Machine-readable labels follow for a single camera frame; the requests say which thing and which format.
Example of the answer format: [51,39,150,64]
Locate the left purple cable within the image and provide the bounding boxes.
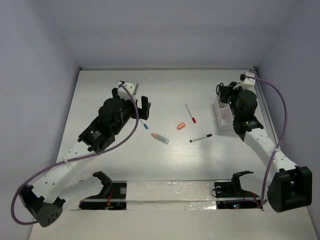
[10,84,140,225]

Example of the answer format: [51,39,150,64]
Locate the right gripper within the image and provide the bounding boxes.
[220,81,248,119]

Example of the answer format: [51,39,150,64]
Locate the white compartment organizer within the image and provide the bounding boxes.
[213,96,234,131]

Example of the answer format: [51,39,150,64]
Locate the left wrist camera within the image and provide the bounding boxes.
[117,81,139,100]

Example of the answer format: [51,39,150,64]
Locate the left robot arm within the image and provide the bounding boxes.
[10,82,151,228]

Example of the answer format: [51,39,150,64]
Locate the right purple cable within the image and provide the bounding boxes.
[251,76,288,208]

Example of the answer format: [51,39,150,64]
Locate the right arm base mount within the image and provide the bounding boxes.
[210,170,263,210]

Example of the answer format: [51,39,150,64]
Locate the red cap white marker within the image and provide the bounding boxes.
[185,104,197,124]

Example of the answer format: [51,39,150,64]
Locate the blue cap white marker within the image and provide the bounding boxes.
[140,119,149,130]

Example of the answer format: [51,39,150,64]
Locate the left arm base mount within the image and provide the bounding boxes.
[79,171,127,210]

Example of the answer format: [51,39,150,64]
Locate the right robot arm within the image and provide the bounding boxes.
[216,81,313,213]

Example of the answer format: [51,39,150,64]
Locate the clear tube orange tip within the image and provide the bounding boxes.
[151,133,170,145]

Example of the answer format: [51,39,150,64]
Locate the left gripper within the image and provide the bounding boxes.
[112,88,150,135]

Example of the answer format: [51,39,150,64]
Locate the black scissors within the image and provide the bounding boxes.
[215,82,224,96]

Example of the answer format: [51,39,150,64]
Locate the purple cable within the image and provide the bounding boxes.
[10,84,140,225]
[251,76,288,208]

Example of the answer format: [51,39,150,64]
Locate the black marker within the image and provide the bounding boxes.
[189,133,212,143]

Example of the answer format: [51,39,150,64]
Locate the orange highlighter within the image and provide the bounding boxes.
[177,122,186,130]

